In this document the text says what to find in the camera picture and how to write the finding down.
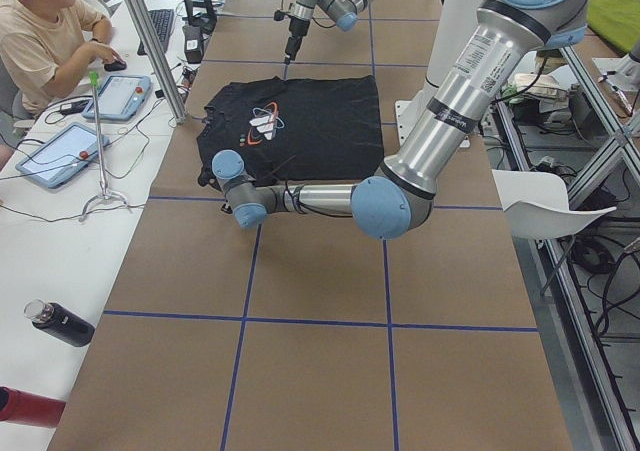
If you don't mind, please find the black water bottle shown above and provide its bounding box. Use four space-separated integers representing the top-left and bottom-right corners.
24 299 95 347

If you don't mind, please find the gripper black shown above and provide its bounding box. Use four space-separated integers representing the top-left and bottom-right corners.
284 16 310 64

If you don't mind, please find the aluminium frame post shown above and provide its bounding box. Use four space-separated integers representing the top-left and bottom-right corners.
124 0 187 124

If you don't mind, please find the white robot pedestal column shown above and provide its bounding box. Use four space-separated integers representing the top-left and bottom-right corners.
395 0 482 145

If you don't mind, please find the near teach pendant tablet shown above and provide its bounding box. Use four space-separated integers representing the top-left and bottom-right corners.
15 123 98 189

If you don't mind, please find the teach pendant tablet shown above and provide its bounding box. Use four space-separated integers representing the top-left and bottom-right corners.
89 71 152 122
15 123 98 189

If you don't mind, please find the black keyboard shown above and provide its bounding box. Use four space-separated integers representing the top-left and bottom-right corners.
148 9 175 53

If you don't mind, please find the black computer mouse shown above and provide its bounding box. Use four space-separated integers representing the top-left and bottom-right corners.
104 60 127 72

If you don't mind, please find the red bottle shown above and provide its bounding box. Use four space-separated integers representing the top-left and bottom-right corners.
0 386 66 428

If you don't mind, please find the seated person beige shirt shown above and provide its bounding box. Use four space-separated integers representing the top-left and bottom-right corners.
1 0 123 118

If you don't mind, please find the black t-shirt with logo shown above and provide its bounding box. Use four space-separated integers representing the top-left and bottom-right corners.
196 75 384 187

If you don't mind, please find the black power adapter box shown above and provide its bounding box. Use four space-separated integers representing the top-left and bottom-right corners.
182 25 204 64

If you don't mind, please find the white plastic chair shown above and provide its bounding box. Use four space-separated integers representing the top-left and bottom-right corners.
492 169 616 240

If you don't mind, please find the far teach pendant tablet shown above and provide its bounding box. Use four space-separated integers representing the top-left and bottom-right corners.
89 71 152 122

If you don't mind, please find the metal stand with green clip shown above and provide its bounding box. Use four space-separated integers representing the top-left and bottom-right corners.
79 71 130 222

